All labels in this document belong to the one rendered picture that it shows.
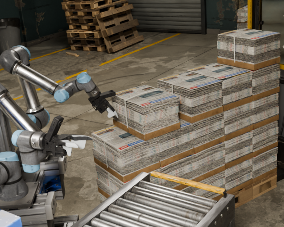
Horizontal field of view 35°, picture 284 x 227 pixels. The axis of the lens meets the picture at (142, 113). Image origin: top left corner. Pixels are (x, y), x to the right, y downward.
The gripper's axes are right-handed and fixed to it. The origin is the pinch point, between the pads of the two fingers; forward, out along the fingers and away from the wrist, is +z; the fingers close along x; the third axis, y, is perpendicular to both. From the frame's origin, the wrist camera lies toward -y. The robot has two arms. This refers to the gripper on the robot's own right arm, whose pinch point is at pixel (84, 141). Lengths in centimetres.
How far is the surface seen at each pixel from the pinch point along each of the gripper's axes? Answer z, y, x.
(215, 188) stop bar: 42, 35, -51
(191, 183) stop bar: 29, 35, -53
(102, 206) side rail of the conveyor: -6.9, 40.8, -24.0
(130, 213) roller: 9.0, 41.2, -22.8
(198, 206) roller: 38, 39, -37
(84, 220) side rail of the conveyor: -9.0, 42.5, -11.3
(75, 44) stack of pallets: -418, 22, -655
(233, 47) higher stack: 21, -22, -181
